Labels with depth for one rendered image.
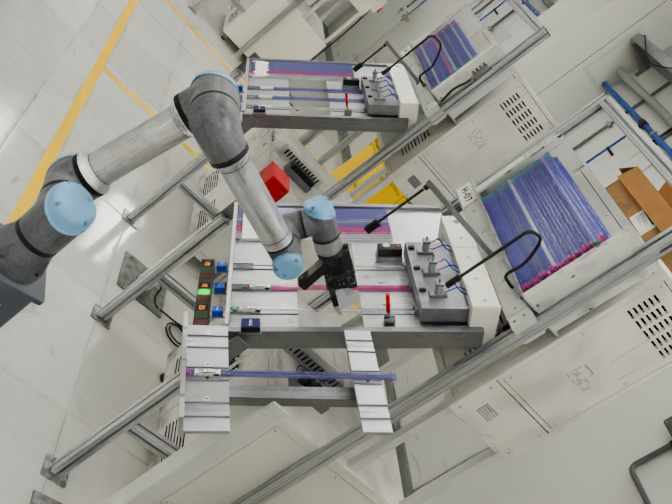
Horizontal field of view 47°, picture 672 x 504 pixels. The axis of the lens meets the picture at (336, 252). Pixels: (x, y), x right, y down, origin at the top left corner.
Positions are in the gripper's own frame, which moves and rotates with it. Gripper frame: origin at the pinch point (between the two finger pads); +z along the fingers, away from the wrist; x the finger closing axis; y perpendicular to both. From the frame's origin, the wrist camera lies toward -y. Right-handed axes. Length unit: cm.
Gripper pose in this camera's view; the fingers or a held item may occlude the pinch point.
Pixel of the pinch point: (337, 309)
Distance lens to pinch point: 220.0
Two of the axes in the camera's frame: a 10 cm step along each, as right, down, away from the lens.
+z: 2.0, 8.1, 5.5
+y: 9.8, -2.1, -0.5
